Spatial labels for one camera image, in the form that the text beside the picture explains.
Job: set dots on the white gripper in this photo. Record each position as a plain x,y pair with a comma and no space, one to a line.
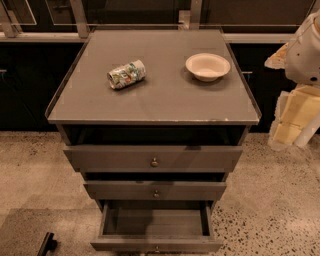
304,58

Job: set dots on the grey drawer cabinet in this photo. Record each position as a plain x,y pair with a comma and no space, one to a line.
168,107

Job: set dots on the grey middle drawer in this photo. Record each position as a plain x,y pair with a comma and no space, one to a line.
155,190

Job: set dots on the grey drawer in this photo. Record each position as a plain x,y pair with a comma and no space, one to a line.
156,227
156,159
155,190

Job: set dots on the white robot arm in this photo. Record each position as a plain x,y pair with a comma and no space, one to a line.
297,114

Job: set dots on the grey top drawer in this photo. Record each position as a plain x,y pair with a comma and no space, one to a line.
156,159

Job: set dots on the black object on floor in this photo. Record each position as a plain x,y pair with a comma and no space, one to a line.
48,244

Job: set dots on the white paper bowl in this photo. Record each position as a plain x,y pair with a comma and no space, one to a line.
207,67

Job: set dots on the metal window railing frame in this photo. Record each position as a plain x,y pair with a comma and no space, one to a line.
189,20

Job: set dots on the grey bottom drawer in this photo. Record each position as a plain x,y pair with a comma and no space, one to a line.
156,227

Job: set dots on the crushed printed soda can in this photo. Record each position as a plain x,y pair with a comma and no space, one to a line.
126,75

